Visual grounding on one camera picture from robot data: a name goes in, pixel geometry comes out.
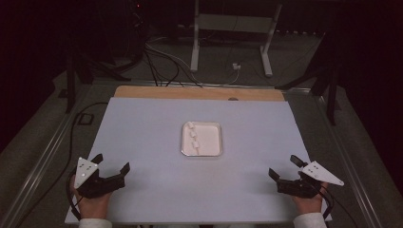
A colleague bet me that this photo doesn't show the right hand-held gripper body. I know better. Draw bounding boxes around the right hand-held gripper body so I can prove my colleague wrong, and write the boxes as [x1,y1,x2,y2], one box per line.
[277,161,345,200]

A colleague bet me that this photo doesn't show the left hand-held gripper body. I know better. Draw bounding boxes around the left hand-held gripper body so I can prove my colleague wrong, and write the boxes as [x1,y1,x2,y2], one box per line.
[74,157,126,200]

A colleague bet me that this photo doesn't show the white square tray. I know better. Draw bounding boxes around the white square tray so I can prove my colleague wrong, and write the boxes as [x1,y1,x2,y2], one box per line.
[181,121,223,158]

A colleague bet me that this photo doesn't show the person's right hand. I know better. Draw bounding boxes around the person's right hand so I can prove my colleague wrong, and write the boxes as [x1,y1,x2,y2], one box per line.
[291,182,329,217]

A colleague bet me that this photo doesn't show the person's left hand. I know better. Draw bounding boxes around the person's left hand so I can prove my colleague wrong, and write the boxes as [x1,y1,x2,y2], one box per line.
[69,176,112,220]

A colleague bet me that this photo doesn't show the black floor socket plate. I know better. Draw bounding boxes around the black floor socket plate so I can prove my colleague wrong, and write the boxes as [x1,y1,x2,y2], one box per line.
[77,112,95,125]

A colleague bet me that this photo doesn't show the light blue table mat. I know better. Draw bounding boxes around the light blue table mat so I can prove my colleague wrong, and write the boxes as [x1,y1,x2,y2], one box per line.
[65,97,333,224]

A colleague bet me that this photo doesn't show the black tripod stand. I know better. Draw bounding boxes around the black tripod stand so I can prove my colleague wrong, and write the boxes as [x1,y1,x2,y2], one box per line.
[275,31,343,126]
[64,47,131,115]

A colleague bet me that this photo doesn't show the dark equipment rack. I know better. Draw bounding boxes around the dark equipment rack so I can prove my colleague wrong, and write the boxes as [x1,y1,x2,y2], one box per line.
[125,0,150,66]

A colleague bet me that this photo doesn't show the white metal stand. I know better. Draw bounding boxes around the white metal stand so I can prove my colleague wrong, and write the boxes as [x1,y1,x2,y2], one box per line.
[189,0,283,78]

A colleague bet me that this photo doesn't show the metal floor rail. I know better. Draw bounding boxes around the metal floor rail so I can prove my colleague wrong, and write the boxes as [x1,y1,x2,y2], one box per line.
[0,83,96,228]
[312,91,384,228]

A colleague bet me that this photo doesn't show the right hand-held gripper cable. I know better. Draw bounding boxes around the right hand-held gripper cable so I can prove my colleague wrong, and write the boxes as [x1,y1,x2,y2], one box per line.
[317,184,336,221]

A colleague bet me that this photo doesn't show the hand-held gripper cable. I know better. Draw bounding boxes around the hand-held gripper cable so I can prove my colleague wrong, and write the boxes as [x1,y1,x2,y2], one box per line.
[66,175,83,221]
[317,184,336,221]

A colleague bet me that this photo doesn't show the long black floor cable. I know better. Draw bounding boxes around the long black floor cable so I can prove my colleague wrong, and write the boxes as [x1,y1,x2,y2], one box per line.
[14,101,109,228]

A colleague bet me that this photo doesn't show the left hand-held gripper cable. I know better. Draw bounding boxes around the left hand-held gripper cable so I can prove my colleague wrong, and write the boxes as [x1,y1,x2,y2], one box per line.
[66,175,83,221]

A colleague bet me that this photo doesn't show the black cable bundle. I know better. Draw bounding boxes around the black cable bundle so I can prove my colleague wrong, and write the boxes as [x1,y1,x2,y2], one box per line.
[143,47,203,88]

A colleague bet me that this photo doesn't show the white cable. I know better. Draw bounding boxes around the white cable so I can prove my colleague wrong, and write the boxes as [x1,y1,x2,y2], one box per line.
[145,42,240,87]

